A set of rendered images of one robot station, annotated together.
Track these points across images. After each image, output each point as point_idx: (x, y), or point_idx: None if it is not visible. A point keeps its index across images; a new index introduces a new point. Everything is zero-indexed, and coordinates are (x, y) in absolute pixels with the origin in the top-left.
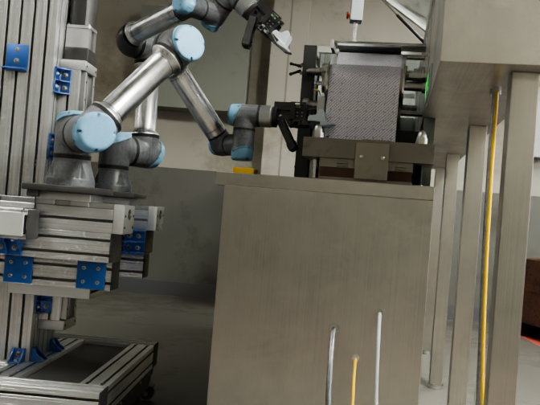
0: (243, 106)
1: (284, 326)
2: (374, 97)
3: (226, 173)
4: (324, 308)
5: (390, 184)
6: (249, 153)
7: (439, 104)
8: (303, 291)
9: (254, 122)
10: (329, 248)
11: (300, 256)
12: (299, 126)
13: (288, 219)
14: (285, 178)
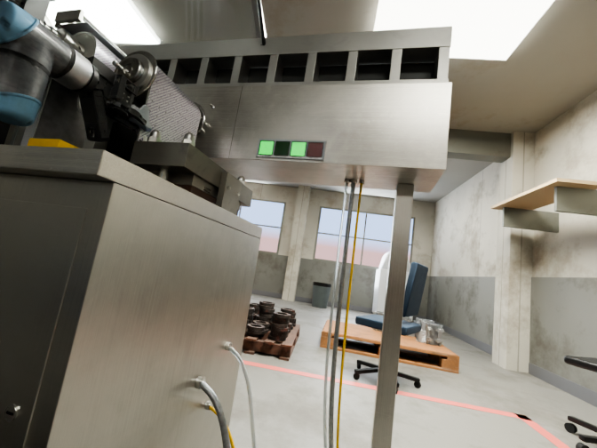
0: (43, 26)
1: (155, 412)
2: (183, 121)
3: (121, 162)
4: (195, 362)
5: (248, 221)
6: (35, 116)
7: (276, 164)
8: (181, 349)
9: (59, 68)
10: (209, 288)
11: (187, 303)
12: (120, 113)
13: (184, 253)
14: (190, 196)
